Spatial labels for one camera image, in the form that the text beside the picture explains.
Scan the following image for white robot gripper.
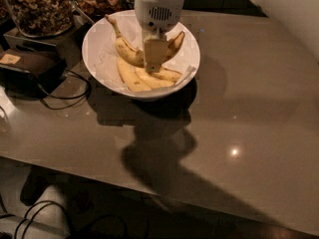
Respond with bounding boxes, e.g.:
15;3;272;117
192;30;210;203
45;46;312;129
135;0;184;72

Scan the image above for large glass jar of nuts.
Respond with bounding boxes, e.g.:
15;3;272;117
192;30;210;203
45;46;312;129
4;0;74;38

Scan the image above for bottom right yellow banana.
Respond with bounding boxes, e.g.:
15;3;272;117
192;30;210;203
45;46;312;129
152;67;181;82

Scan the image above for black cable on table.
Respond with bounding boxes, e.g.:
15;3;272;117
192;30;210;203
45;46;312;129
37;68;93;112

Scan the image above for black cables on floor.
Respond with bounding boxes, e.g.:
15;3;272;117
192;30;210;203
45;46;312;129
0;192;129;239

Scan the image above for left long yellow banana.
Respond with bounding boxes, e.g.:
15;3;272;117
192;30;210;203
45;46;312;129
117;57;151;93

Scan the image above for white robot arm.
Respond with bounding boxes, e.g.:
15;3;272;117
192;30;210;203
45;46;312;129
135;0;319;60

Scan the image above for black device with label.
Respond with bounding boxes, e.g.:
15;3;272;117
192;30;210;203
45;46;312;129
0;49;67;98

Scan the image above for white ceramic bowl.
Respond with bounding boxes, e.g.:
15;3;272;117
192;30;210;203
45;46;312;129
81;9;201;103

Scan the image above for dark metal jar stand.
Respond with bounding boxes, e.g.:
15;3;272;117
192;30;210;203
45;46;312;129
4;15;91;69

